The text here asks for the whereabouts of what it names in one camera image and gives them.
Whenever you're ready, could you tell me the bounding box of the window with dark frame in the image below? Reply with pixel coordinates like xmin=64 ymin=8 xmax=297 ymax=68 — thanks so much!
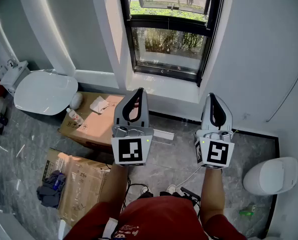
xmin=128 ymin=0 xmax=211 ymax=26

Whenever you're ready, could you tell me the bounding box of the person's left white shoe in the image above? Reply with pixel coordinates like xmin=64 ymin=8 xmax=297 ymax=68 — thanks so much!
xmin=140 ymin=185 xmax=152 ymax=197

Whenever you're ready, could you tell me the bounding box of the black waist device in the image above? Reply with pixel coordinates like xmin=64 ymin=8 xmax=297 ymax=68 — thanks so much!
xmin=179 ymin=186 xmax=202 ymax=203

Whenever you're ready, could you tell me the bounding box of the white curved panel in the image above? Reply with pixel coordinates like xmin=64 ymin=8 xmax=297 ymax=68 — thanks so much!
xmin=0 ymin=208 xmax=37 ymax=240

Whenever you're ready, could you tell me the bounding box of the black baseboard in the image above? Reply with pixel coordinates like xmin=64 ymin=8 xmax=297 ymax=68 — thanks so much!
xmin=148 ymin=110 xmax=202 ymax=126

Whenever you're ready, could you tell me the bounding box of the white wash basin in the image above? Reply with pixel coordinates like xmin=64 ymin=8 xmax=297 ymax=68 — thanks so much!
xmin=0 ymin=58 xmax=31 ymax=96

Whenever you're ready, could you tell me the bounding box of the thin black cable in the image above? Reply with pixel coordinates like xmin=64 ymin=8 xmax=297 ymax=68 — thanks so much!
xmin=123 ymin=176 xmax=151 ymax=211

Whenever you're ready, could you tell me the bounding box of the white trim piece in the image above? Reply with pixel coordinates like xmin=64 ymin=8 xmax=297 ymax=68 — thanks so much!
xmin=152 ymin=128 xmax=175 ymax=142

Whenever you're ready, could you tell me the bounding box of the grey cloth pile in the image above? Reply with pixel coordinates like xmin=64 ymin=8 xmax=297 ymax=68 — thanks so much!
xmin=36 ymin=169 xmax=67 ymax=209

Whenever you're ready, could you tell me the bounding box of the crumpled white cloth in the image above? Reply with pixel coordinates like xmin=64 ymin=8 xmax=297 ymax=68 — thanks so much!
xmin=89 ymin=95 xmax=110 ymax=115

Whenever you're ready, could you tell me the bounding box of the fixed glass pane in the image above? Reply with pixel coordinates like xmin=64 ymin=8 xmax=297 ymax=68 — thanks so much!
xmin=131 ymin=26 xmax=209 ymax=75

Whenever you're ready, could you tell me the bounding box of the white chest strap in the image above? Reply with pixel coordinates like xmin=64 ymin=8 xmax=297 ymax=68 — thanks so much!
xmin=102 ymin=217 xmax=119 ymax=240

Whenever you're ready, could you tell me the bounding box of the white plastic bag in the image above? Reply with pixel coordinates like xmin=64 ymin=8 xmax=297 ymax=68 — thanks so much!
xmin=68 ymin=92 xmax=84 ymax=111

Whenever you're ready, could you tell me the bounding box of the clear plastic water bottle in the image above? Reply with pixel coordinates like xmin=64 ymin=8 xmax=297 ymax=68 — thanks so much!
xmin=65 ymin=107 xmax=85 ymax=127

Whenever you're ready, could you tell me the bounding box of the person's right forearm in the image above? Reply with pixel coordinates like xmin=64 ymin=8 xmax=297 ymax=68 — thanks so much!
xmin=200 ymin=167 xmax=226 ymax=225

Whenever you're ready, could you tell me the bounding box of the flattened cardboard box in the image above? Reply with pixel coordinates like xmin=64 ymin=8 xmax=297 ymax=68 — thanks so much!
xmin=42 ymin=147 xmax=112 ymax=228

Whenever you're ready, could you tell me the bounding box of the person's left forearm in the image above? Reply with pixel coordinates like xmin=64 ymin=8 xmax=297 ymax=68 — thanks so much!
xmin=98 ymin=162 xmax=129 ymax=213

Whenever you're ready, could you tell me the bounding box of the person's red shirt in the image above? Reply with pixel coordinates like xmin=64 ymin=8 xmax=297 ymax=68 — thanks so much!
xmin=63 ymin=195 xmax=247 ymax=240

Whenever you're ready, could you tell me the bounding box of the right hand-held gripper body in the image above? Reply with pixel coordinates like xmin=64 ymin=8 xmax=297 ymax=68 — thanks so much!
xmin=194 ymin=128 xmax=235 ymax=170

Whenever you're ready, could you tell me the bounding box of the small green object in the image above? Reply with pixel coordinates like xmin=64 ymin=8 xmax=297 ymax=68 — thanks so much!
xmin=239 ymin=202 xmax=256 ymax=217

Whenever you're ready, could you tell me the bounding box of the small white strip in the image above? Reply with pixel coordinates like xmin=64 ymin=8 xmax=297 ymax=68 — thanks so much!
xmin=15 ymin=143 xmax=26 ymax=159

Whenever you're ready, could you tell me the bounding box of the cardboard box with items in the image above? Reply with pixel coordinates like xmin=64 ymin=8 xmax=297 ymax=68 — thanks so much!
xmin=58 ymin=91 xmax=126 ymax=155

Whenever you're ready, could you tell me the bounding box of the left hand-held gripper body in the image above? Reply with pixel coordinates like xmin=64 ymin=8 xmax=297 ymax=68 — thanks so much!
xmin=111 ymin=125 xmax=155 ymax=167

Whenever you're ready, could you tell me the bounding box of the white toilet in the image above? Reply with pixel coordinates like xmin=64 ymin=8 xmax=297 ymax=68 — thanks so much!
xmin=14 ymin=70 xmax=79 ymax=117

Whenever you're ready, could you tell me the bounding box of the person's right white shoe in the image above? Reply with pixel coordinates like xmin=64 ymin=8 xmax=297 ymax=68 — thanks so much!
xmin=165 ymin=183 xmax=177 ymax=195

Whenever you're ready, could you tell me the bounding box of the white cable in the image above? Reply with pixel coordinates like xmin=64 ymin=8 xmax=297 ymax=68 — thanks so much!
xmin=175 ymin=167 xmax=202 ymax=189

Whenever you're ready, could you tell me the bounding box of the person's white shoe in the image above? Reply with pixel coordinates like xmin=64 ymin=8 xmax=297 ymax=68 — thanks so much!
xmin=140 ymin=185 xmax=152 ymax=197
xmin=165 ymin=183 xmax=177 ymax=195

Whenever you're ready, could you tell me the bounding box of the black window frame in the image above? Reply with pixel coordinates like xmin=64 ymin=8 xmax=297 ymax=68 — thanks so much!
xmin=118 ymin=0 xmax=226 ymax=88

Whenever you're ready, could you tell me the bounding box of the black wall cable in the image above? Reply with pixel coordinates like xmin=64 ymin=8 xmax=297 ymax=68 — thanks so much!
xmin=265 ymin=58 xmax=298 ymax=123

